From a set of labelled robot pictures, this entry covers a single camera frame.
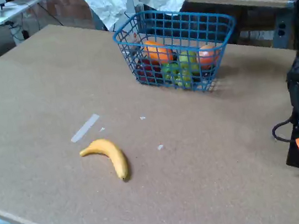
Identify orange toy fruit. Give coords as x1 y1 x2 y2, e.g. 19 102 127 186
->
142 37 174 66

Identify yellow-green toy fruit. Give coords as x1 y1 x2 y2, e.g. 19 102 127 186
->
177 49 200 75

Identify red-orange round toy fruit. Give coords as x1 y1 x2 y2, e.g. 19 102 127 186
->
194 42 222 70

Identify wooden bench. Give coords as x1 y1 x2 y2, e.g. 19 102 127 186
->
178 0 299 60

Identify white crumpled sheet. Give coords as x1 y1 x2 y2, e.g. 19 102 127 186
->
79 0 193 35

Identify green toy grapes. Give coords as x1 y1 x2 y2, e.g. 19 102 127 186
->
161 60 193 91

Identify dark red toy grapes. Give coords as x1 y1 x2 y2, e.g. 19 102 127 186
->
134 56 164 85

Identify long white tape strip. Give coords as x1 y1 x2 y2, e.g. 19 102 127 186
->
67 113 103 143

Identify yellow toy banana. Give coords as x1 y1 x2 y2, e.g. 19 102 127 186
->
77 135 131 188

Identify grey metal post with outlet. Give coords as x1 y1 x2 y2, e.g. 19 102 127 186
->
268 0 299 52

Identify blue wire basket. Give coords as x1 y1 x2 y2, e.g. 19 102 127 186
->
109 0 246 105

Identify black base cable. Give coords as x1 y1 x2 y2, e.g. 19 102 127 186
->
270 118 297 146

